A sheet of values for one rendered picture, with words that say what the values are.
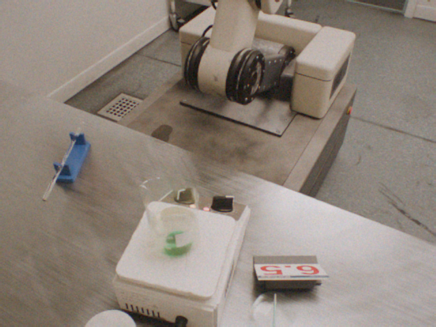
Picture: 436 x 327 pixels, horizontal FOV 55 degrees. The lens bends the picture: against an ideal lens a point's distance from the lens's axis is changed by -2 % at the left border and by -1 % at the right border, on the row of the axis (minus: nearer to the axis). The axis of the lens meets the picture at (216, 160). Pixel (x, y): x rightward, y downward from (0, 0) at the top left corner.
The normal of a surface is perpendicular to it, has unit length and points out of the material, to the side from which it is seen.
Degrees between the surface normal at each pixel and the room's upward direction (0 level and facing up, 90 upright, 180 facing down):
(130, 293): 90
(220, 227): 0
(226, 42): 64
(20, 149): 0
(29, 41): 90
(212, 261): 0
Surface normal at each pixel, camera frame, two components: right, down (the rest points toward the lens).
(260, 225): 0.00, -0.74
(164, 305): -0.26, 0.65
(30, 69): 0.88, 0.33
